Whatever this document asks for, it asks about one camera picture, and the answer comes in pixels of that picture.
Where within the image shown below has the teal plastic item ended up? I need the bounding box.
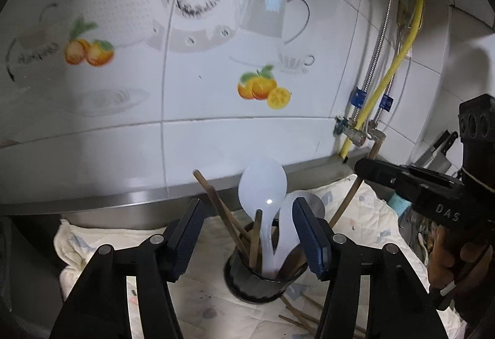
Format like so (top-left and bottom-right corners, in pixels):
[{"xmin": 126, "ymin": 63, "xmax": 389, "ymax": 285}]
[{"xmin": 389, "ymin": 192, "xmax": 411, "ymax": 214}]

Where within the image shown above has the black handled kitchen knife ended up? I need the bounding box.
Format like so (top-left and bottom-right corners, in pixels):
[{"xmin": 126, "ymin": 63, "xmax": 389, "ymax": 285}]
[
  {"xmin": 425, "ymin": 132, "xmax": 461, "ymax": 175},
  {"xmin": 412, "ymin": 130, "xmax": 451, "ymax": 169}
]

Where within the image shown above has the dotted white rice paddle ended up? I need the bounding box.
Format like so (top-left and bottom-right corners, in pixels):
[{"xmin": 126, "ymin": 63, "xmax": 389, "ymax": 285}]
[{"xmin": 273, "ymin": 190, "xmax": 327, "ymax": 280}]

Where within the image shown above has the metal pipe valve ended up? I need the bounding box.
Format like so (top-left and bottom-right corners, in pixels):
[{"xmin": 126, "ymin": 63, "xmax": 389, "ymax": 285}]
[
  {"xmin": 367, "ymin": 120, "xmax": 386, "ymax": 144},
  {"xmin": 348, "ymin": 122, "xmax": 368, "ymax": 146}
]

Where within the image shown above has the short braided steel hose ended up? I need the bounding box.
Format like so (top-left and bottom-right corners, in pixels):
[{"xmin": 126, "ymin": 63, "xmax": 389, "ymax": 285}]
[{"xmin": 369, "ymin": 53, "xmax": 412, "ymax": 131}]

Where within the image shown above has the long wooden spatula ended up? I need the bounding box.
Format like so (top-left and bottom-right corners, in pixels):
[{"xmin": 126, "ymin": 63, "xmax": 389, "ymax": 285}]
[{"xmin": 329, "ymin": 138, "xmax": 385, "ymax": 225}]

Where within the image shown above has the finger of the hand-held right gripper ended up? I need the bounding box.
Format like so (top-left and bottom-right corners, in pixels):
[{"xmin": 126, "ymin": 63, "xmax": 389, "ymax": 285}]
[{"xmin": 355, "ymin": 158, "xmax": 417, "ymax": 205}]

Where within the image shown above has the yellow gas hose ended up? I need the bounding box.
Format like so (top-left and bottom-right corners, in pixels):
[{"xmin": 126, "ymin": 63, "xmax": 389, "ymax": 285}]
[{"xmin": 340, "ymin": 0, "xmax": 426, "ymax": 162}]

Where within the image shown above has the black utensil holder cup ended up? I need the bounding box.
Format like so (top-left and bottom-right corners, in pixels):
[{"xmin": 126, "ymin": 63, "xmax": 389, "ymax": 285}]
[{"xmin": 224, "ymin": 223, "xmax": 310, "ymax": 303}]

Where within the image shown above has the beige wall socket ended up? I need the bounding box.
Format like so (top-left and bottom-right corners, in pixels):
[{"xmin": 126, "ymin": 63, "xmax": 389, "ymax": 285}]
[{"xmin": 398, "ymin": 0, "xmax": 411, "ymax": 28}]

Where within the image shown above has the smooth white rice paddle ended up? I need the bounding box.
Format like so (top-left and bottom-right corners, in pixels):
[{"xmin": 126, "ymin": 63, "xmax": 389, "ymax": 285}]
[{"xmin": 238, "ymin": 159, "xmax": 289, "ymax": 274}]

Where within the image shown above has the person's right hand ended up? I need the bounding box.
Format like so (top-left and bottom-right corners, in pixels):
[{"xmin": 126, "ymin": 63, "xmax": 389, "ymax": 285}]
[{"xmin": 427, "ymin": 225, "xmax": 489, "ymax": 311}]

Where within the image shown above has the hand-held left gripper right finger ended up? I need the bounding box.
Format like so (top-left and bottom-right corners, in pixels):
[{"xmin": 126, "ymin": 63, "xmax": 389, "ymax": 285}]
[{"xmin": 292, "ymin": 197, "xmax": 451, "ymax": 339}]

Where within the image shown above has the wooden chopstick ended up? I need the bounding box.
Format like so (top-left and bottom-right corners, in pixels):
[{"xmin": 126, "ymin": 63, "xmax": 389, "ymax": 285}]
[
  {"xmin": 192, "ymin": 169, "xmax": 248, "ymax": 254},
  {"xmin": 278, "ymin": 314, "xmax": 318, "ymax": 337},
  {"xmin": 282, "ymin": 294, "xmax": 323, "ymax": 325},
  {"xmin": 207, "ymin": 186, "xmax": 254, "ymax": 247}
]

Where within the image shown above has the long braided steel hose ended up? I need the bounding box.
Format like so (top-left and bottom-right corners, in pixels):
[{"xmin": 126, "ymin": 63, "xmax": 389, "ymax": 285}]
[{"xmin": 354, "ymin": 0, "xmax": 396, "ymax": 119}]

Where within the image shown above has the white quilted cloth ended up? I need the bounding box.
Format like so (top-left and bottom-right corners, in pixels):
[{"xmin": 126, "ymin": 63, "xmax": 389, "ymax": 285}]
[{"xmin": 54, "ymin": 174, "xmax": 468, "ymax": 339}]

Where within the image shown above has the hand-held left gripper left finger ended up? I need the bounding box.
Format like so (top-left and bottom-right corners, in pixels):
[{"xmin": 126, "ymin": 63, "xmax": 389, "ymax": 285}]
[{"xmin": 50, "ymin": 198, "xmax": 205, "ymax": 339}]

